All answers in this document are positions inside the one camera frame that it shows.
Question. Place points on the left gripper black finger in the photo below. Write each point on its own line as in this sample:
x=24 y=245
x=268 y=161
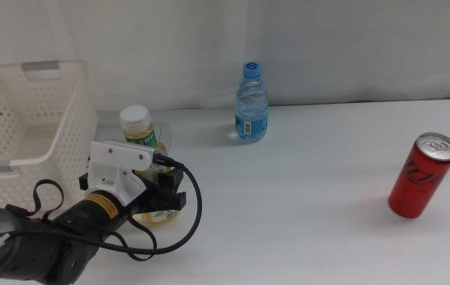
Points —
x=169 y=180

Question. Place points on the yellow tea bottle white cap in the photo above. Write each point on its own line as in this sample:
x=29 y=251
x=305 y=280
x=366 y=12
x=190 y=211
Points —
x=138 y=122

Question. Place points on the clear water bottle blue cap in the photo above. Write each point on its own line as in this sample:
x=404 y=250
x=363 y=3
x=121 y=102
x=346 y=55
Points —
x=251 y=107

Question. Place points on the red soda can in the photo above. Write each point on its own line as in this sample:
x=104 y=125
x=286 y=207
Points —
x=421 y=178

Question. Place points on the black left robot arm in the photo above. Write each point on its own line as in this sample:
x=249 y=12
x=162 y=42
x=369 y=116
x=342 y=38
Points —
x=43 y=249

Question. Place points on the white perforated plastic basket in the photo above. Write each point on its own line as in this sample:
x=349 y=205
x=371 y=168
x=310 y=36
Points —
x=70 y=118

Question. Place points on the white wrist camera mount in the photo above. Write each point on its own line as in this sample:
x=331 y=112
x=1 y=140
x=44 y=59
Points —
x=118 y=154

